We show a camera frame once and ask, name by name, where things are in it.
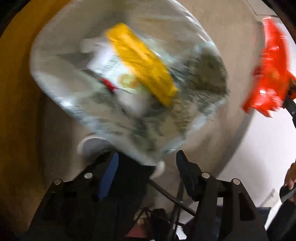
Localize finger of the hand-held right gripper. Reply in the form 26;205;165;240
282;96;296;129

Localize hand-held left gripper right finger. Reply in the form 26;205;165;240
176;150;270;241

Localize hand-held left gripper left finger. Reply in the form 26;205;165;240
28;152;119;241

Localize red snack packet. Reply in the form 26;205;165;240
242;18;296;117

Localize white bin with patterned bag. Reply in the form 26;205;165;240
29;0;230;166

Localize white printed packet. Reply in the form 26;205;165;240
87;50;139;93

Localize yellow snack packet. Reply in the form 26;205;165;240
105;22;178;107

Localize person's right hand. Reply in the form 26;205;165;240
283;162;296;190

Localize person's legs in black pants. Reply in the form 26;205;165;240
111;153;158;241

